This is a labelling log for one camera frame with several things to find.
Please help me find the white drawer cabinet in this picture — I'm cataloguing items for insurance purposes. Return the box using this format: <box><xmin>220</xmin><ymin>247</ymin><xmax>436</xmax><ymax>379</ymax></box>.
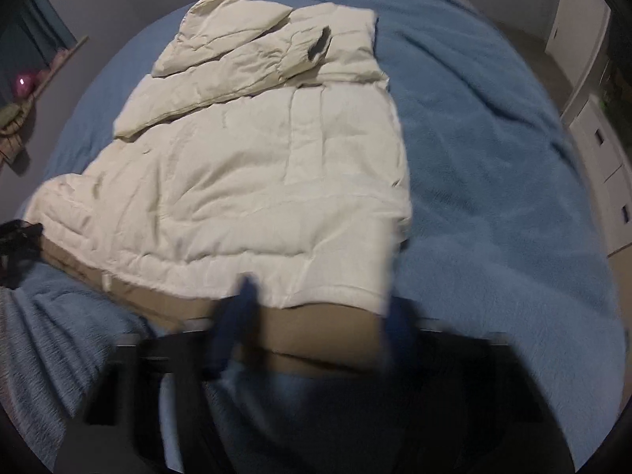
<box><xmin>562</xmin><ymin>91</ymin><xmax>632</xmax><ymax>260</ymax></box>

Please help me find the blue fleece blanket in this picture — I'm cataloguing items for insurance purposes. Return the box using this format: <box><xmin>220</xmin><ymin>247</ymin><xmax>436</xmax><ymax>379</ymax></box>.
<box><xmin>0</xmin><ymin>0</ymin><xmax>629</xmax><ymax>474</ymax></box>

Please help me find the wooden ledge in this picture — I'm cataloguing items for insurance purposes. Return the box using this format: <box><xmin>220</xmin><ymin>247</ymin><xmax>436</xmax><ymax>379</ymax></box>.
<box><xmin>0</xmin><ymin>34</ymin><xmax>90</xmax><ymax>161</ymax></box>

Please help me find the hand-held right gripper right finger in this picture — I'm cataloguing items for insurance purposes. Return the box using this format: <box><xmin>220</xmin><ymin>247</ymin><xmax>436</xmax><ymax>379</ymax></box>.
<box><xmin>382</xmin><ymin>293</ymin><xmax>578</xmax><ymax>474</ymax></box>

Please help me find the blue curtain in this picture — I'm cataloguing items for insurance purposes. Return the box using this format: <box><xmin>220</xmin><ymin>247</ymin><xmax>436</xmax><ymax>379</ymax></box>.
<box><xmin>0</xmin><ymin>0</ymin><xmax>77</xmax><ymax>97</ymax></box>

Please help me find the olive cloth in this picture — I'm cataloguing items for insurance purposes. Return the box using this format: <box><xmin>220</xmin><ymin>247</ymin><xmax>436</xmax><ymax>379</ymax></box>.
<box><xmin>0</xmin><ymin>103</ymin><xmax>28</xmax><ymax>140</ymax></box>

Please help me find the cream hooded jacket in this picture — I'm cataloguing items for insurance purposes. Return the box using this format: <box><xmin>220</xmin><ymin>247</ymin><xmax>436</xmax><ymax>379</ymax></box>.
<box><xmin>22</xmin><ymin>0</ymin><xmax>416</xmax><ymax>373</ymax></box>

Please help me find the white wardrobe door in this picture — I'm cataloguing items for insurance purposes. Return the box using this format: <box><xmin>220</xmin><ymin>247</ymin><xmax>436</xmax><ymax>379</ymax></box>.
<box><xmin>544</xmin><ymin>0</ymin><xmax>612</xmax><ymax>56</ymax></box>

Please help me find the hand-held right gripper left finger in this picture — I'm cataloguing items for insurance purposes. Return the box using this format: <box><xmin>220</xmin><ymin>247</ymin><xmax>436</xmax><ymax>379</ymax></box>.
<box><xmin>81</xmin><ymin>274</ymin><xmax>260</xmax><ymax>474</ymax></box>

